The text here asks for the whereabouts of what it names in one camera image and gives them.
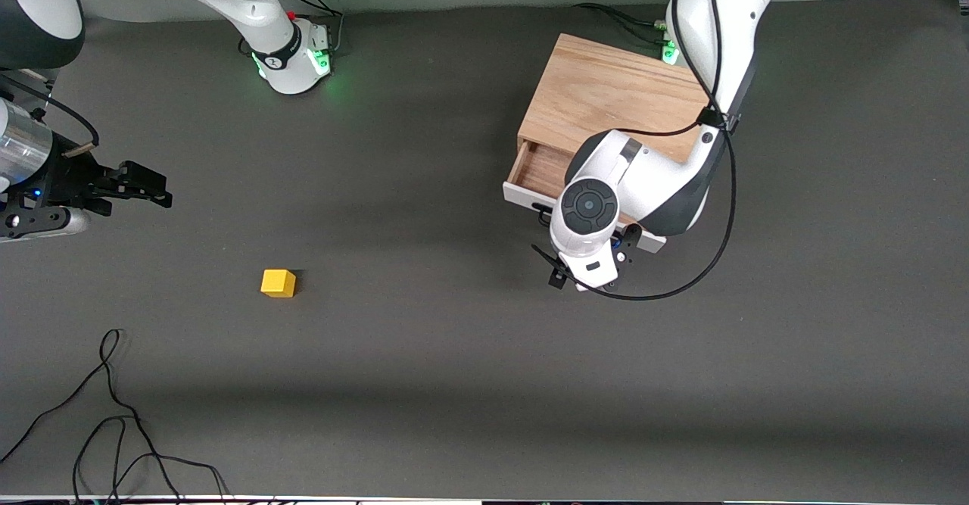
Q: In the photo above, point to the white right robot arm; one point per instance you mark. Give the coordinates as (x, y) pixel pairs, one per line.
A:
(250, 5)

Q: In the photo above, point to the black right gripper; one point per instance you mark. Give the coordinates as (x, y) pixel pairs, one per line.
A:
(66, 180)

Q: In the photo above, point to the yellow cube block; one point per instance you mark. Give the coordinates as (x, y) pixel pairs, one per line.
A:
(277, 283)

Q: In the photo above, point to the beige tape tag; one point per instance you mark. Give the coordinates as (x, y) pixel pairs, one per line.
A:
(79, 149)

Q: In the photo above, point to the white-fronted wooden drawer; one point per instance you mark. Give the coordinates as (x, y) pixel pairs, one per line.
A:
(541, 168)

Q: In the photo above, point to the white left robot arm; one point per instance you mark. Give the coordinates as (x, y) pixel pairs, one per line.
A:
(651, 179)

